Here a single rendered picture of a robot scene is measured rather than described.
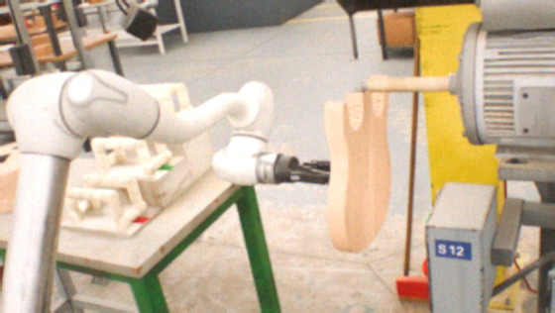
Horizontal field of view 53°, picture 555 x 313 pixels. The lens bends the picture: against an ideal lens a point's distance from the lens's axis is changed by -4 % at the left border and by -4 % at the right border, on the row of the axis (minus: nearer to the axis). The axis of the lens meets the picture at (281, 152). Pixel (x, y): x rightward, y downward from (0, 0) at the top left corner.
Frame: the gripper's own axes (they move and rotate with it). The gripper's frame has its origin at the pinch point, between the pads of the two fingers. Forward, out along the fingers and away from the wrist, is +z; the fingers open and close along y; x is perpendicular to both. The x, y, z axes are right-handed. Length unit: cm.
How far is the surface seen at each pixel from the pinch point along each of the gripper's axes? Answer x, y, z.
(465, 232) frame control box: 5, 41, 37
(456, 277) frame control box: -4, 40, 35
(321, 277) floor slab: -86, -96, -58
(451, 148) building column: -15, -86, 7
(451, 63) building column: 18, -80, 8
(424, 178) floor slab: -67, -203, -36
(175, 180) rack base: -4, 7, -52
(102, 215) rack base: -10, 23, -68
